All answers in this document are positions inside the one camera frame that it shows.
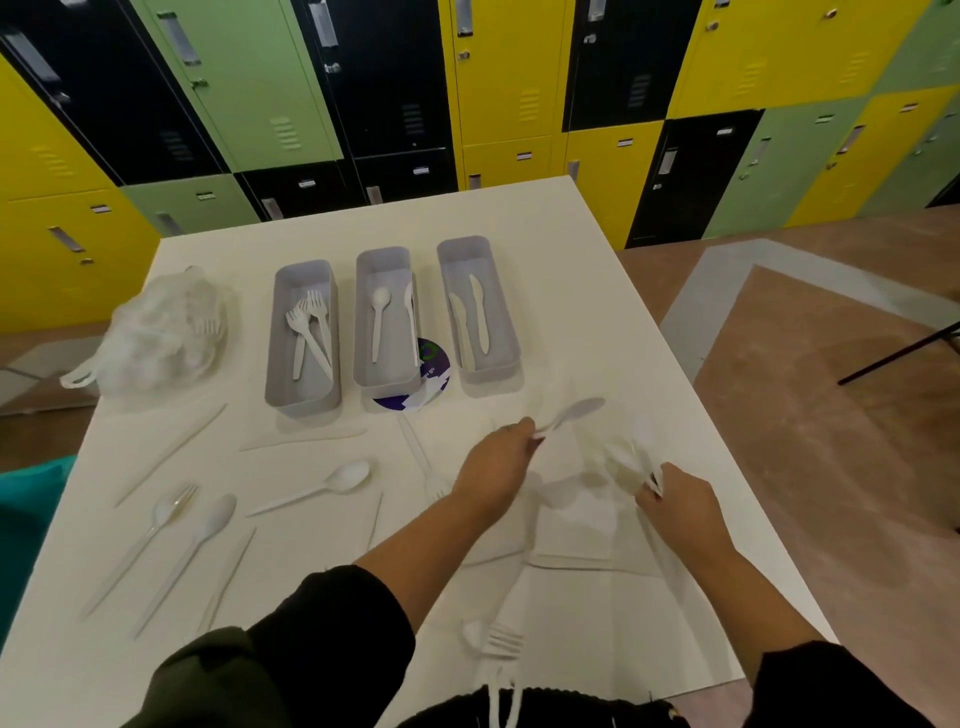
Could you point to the wall of coloured metal lockers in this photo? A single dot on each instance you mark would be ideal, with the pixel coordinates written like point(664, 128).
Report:
point(495, 75)

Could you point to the white plastic knife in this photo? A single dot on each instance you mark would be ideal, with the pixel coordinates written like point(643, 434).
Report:
point(172, 454)
point(229, 577)
point(460, 322)
point(480, 311)
point(375, 519)
point(304, 439)

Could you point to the clear plastic bag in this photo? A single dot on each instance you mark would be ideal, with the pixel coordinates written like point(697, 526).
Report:
point(592, 457)

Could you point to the black metal furniture leg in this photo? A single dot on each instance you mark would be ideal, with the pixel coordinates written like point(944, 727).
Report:
point(900, 354)

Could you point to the person's left fingers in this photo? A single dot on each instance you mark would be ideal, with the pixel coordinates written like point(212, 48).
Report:
point(519, 429)

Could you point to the person's right hand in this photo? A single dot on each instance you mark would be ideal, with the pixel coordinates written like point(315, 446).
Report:
point(686, 510)

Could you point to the person's left hand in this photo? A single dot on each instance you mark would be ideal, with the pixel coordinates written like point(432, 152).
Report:
point(491, 469)

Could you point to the person's right fingers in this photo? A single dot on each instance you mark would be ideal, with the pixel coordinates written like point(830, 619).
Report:
point(654, 481)

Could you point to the person's right forearm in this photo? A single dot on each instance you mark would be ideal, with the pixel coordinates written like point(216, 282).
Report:
point(742, 600)

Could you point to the teal fabric seat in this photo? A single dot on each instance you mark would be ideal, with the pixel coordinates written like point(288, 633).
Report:
point(26, 517)

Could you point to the crumpled white plastic bag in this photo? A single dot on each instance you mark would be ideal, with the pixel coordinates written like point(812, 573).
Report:
point(154, 337)

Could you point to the purple round label disc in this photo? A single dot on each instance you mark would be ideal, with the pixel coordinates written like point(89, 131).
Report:
point(427, 382)

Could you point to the grey plastic organizer tray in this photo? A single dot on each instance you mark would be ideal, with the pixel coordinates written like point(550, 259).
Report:
point(386, 371)
point(304, 390)
point(495, 367)

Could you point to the person's dark sweater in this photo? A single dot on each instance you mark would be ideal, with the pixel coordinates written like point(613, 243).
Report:
point(322, 645)

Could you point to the white paper napkin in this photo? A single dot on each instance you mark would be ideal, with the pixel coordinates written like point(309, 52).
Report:
point(581, 536)

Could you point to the person's left forearm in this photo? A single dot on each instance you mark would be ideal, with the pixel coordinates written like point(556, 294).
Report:
point(420, 555)

